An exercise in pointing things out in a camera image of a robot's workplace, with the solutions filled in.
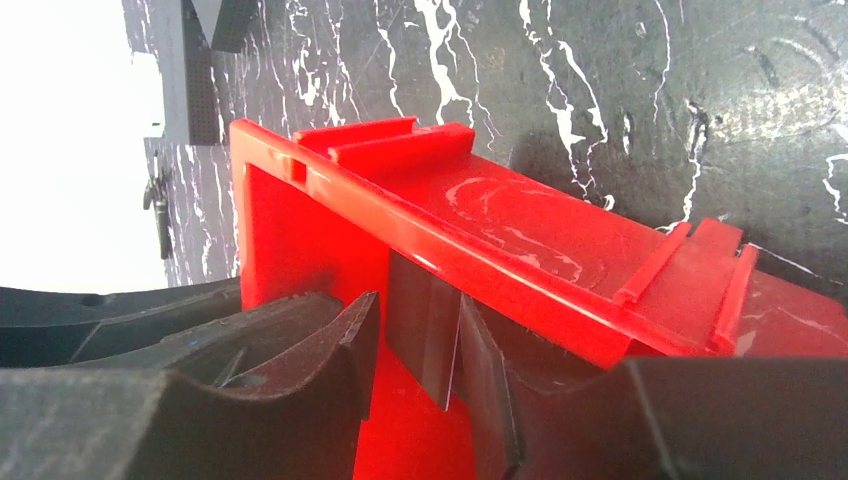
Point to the white square box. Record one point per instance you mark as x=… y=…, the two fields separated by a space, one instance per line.
x=147 y=95

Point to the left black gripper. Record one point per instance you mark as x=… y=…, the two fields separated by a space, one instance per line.
x=44 y=329

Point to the black flat box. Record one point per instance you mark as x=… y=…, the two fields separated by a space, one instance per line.
x=225 y=23
x=184 y=59

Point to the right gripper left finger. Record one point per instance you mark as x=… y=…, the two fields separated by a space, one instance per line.
x=275 y=392

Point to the black credit card stack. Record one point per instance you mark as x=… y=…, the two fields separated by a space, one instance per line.
x=423 y=326

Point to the red plastic bin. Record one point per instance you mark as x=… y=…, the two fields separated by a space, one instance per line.
x=324 y=209

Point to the black pliers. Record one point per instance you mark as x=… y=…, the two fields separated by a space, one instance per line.
x=156 y=197

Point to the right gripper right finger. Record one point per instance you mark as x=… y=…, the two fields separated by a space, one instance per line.
x=539 y=412

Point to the black flat box left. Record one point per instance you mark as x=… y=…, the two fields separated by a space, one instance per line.
x=184 y=59

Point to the black flat box right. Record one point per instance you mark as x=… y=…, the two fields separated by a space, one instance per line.
x=225 y=23

